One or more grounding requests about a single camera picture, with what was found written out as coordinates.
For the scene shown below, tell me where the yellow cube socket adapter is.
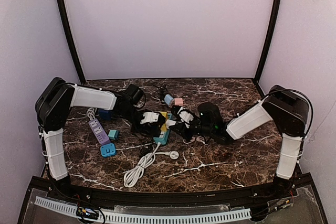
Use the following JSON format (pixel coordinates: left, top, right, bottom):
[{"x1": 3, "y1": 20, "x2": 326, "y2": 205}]
[{"x1": 160, "y1": 111, "x2": 168, "y2": 132}]

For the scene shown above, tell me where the teal power strip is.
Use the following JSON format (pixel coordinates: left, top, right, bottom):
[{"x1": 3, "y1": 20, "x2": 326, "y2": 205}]
[{"x1": 153, "y1": 129, "x2": 170, "y2": 145}]

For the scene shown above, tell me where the white usb charger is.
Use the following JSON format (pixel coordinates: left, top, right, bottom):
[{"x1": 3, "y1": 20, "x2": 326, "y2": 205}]
[{"x1": 165, "y1": 119, "x2": 180, "y2": 129}]

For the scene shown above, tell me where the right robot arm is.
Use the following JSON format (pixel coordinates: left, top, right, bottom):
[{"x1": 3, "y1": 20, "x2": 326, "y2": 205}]
[{"x1": 167, "y1": 85, "x2": 314, "y2": 180}]

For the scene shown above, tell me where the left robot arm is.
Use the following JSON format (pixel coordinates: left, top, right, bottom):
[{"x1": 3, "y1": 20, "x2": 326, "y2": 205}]
[{"x1": 35, "y1": 77, "x2": 166, "y2": 181}]

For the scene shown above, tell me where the small teal plug adapter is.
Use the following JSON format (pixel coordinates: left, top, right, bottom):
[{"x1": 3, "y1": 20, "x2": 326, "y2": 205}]
[{"x1": 108, "y1": 130, "x2": 122, "y2": 141}]

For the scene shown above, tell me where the light blue charger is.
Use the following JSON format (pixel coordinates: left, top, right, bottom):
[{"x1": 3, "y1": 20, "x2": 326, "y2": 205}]
[{"x1": 164, "y1": 94, "x2": 174, "y2": 106}]

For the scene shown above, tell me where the pink charger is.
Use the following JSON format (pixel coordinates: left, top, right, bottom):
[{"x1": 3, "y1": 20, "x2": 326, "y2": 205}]
[{"x1": 174, "y1": 98, "x2": 184, "y2": 106}]

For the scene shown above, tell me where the dark blue cube adapter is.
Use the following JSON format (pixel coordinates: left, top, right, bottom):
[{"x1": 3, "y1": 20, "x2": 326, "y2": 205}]
[{"x1": 98, "y1": 109, "x2": 113, "y2": 121}]

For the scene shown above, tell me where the blue square socket adapter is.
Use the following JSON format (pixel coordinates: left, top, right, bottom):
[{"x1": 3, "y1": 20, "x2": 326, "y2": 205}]
[{"x1": 100, "y1": 143, "x2": 116, "y2": 158}]

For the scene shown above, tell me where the purple power strip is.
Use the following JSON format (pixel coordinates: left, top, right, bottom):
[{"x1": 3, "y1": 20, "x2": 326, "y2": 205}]
[{"x1": 88, "y1": 119, "x2": 111, "y2": 145}]

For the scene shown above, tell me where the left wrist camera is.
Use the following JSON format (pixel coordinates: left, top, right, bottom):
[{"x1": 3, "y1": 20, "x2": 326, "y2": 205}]
[{"x1": 140, "y1": 112, "x2": 164, "y2": 125}]

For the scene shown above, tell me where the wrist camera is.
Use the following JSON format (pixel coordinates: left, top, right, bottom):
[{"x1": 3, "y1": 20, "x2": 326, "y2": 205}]
[
  {"x1": 140, "y1": 112, "x2": 164, "y2": 125},
  {"x1": 171, "y1": 105, "x2": 196, "y2": 128}
]

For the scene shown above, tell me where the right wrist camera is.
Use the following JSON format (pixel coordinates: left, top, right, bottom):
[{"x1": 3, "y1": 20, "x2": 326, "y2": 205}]
[{"x1": 171, "y1": 105, "x2": 196, "y2": 128}]

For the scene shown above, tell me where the black tangled cable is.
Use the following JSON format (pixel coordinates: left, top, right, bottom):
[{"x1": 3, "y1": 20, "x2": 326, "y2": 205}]
[{"x1": 152, "y1": 84, "x2": 169, "y2": 99}]

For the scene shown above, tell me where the white coiled power cord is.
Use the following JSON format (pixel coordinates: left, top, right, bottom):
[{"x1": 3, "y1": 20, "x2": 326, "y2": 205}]
[{"x1": 123, "y1": 142, "x2": 181, "y2": 188}]

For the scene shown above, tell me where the white purple-strip cord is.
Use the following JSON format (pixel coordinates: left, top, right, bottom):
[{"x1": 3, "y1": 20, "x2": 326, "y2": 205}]
[{"x1": 86, "y1": 107, "x2": 98, "y2": 120}]

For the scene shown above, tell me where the white slotted cable duct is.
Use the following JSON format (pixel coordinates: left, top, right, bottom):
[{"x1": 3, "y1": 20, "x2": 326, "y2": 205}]
[{"x1": 34, "y1": 196, "x2": 251, "y2": 223}]

